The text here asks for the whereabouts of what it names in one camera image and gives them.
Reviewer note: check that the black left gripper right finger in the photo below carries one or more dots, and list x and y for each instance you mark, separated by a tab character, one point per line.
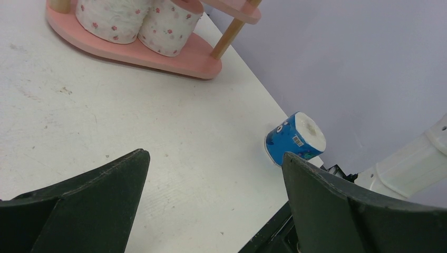
387	224

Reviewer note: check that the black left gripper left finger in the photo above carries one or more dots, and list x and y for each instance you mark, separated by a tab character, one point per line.
91	212

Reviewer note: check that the white floral roll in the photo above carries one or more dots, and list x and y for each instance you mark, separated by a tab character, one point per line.
168	25
116	21

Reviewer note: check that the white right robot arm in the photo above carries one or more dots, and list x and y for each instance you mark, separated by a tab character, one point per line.
411	169

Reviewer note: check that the pink three-tier wooden shelf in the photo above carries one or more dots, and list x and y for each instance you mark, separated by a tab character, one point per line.
197	59

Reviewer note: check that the blue wrapped roll right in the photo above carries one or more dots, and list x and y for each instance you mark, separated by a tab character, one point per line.
298	134

